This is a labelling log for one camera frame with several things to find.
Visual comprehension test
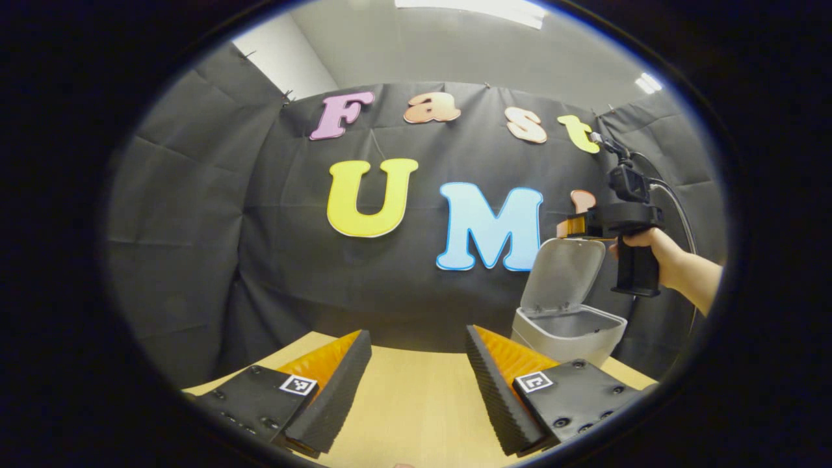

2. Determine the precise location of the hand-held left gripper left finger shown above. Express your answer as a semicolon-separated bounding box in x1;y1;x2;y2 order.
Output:
184;329;373;459

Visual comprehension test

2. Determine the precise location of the black backdrop cloth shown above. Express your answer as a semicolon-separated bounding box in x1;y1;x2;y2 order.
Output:
107;42;727;391

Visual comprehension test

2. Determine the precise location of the grey desktop garbage bin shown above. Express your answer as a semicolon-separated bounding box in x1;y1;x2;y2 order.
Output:
511;238;629;369

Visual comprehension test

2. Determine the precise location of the wooden desktop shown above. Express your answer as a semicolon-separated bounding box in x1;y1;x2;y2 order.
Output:
182;331;657;468

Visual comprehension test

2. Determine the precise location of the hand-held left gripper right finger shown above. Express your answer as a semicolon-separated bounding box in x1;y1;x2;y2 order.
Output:
465;324;657;457

